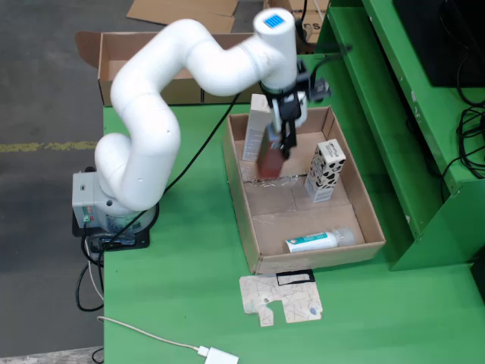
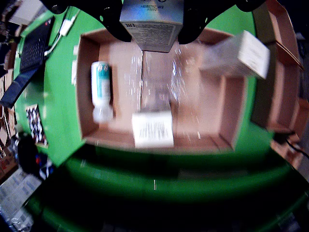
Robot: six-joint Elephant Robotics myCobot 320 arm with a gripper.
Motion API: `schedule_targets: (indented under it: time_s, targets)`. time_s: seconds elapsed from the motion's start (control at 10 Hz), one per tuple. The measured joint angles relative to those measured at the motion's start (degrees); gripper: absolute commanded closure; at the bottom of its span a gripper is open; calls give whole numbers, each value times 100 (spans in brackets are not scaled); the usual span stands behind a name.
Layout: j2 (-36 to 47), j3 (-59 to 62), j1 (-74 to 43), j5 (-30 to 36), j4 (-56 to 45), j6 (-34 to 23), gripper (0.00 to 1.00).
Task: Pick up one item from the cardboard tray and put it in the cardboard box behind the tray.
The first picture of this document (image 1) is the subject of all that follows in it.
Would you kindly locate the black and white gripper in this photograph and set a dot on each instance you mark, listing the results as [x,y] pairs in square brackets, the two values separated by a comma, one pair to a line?
[293,108]

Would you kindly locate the dark red tall carton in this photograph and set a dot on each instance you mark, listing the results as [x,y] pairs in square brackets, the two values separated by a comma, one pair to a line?
[270,159]

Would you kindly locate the grey robot base box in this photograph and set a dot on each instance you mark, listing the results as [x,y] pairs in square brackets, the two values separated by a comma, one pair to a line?
[81,197]

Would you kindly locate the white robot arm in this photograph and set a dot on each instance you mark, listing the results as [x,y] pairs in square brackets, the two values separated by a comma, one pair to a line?
[148,151]

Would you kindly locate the brown cardboard box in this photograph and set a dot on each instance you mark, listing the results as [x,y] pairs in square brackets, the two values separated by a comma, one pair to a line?
[216,99]
[110,47]

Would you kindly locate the shallow cardboard tray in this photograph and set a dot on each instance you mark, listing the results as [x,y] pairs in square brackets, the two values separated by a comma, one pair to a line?
[303,220]

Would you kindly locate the scribbled flat cardboard piece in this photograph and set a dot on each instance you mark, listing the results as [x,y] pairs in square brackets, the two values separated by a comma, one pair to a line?
[295,299]

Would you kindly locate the white tall carton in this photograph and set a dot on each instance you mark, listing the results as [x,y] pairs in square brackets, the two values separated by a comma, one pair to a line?
[254,125]

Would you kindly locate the clear plastic wrap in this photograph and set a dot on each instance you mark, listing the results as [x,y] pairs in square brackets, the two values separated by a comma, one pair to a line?
[250,175]

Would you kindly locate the cow print carton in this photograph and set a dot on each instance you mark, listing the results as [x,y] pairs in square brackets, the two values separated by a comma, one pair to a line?
[326,170]

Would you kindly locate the green metal rack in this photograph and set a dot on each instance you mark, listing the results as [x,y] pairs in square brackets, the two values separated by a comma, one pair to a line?
[379,132]

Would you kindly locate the white tube teal label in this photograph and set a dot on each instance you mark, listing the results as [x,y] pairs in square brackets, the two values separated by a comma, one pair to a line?
[310,240]

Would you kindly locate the black monitor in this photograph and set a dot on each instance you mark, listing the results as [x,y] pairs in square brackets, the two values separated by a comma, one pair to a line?
[428,38]

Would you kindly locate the white power adapter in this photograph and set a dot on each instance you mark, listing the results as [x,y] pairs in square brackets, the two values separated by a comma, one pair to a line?
[223,357]

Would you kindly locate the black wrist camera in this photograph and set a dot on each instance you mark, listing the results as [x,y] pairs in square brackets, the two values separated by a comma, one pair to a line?
[320,89]

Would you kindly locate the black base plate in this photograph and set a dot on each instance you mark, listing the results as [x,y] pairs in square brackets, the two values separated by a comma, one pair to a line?
[140,240]

